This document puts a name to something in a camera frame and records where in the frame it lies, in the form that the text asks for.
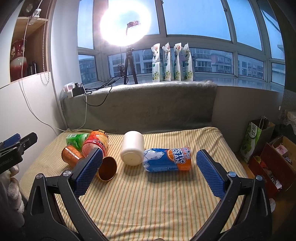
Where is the orange clear plastic cup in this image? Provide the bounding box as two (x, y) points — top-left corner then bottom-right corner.
(82, 130), (108, 157)

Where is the orange paper cup white base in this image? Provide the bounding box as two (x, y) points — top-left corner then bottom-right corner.
(61, 145), (85, 167)

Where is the green plastic cup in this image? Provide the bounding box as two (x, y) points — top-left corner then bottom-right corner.
(66, 133), (89, 152)

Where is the orange floral paper cup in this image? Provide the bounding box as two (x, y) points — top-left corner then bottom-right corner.
(96, 156), (117, 182)

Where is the white plastic cup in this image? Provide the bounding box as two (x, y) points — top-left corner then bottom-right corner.
(120, 131), (144, 166)

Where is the blue orange Arctic Ocean cup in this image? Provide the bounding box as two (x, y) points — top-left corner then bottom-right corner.
(142, 147), (191, 172)

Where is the red cardboard box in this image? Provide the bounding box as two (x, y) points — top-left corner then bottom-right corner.
(248, 136), (295, 198)

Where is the white power strip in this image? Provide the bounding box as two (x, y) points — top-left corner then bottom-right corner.
(63, 82), (75, 98)

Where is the black power adapter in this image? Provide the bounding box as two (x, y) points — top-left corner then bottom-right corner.
(72, 83), (86, 97)

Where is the green white paper bag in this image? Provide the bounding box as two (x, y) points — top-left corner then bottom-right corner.
(239, 116), (275, 163)

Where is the yellow striped cloth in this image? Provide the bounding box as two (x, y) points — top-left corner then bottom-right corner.
(19, 126), (249, 241)

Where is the red white vase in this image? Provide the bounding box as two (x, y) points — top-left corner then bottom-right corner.
(10, 39), (27, 82)

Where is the wooden shelf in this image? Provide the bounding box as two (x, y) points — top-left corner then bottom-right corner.
(11, 1), (55, 79)

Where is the grey sofa backrest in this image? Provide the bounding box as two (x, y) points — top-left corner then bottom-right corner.
(61, 80), (217, 134)

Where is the black tripod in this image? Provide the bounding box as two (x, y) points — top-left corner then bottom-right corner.
(124, 46), (138, 84)

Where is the white refill pouch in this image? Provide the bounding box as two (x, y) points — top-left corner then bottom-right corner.
(151, 43), (160, 82)
(182, 43), (194, 81)
(174, 43), (182, 81)
(162, 42), (171, 81)

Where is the white bead chain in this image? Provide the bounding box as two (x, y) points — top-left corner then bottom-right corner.
(40, 0), (52, 85)

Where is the white cable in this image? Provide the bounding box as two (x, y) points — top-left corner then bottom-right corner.
(17, 0), (88, 133)

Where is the black cable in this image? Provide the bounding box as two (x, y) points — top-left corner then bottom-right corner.
(82, 63), (127, 108)

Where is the bright ring light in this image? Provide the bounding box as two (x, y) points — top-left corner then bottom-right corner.
(100, 1), (152, 47)

